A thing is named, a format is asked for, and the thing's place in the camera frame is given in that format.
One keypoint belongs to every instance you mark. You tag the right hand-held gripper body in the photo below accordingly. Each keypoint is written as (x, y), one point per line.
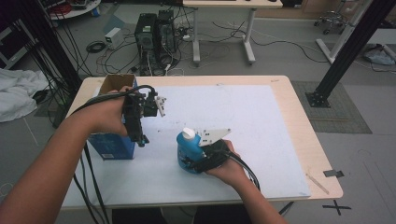
(216, 154)

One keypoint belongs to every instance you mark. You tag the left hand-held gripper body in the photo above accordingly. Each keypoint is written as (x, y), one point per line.
(134, 115)

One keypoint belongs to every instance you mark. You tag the blue bottle with white cap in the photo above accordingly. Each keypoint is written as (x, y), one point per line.
(188, 146)

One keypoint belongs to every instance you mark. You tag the person's right hand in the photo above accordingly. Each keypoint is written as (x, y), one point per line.
(233, 171)

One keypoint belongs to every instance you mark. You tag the person's left hand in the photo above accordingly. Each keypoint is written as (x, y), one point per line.
(102, 116)

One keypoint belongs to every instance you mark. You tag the blue cardboard box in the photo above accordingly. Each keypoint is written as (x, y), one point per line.
(112, 147)

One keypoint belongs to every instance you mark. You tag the white table mat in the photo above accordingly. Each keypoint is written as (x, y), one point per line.
(249, 124)

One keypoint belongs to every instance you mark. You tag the person's dark legs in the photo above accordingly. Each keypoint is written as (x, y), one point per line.
(137, 216)

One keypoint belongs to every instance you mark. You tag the small white device box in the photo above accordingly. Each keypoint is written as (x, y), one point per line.
(113, 38)

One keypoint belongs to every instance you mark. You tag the black computer tower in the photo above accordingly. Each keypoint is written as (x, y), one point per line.
(145, 34)
(166, 31)

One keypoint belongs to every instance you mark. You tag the light wooden table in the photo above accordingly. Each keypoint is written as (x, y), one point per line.
(305, 124)

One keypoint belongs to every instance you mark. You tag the small black floor object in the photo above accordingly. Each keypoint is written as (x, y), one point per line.
(40, 96)

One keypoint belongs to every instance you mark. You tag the thin pale strip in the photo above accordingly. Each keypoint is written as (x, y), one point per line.
(317, 184)

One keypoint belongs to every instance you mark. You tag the round white table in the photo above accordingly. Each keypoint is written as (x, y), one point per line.
(77, 12)

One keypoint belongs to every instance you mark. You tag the white cloth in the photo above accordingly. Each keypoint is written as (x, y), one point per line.
(18, 93)

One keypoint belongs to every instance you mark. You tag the black tape piece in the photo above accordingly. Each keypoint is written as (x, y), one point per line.
(333, 173)

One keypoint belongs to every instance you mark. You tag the black tape cross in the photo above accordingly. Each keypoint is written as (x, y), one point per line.
(336, 207)

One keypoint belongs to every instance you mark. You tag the grey floor mat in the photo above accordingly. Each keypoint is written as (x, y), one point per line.
(348, 118)

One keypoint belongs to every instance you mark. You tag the white-legged desk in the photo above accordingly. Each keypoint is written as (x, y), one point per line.
(230, 3)

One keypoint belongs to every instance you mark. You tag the white metal stand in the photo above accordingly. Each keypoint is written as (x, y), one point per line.
(342, 37)

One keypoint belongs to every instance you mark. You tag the office chair base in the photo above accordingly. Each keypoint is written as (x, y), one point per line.
(331, 20)

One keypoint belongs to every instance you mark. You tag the blue-grey cloth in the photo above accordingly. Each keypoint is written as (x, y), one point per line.
(378, 57)

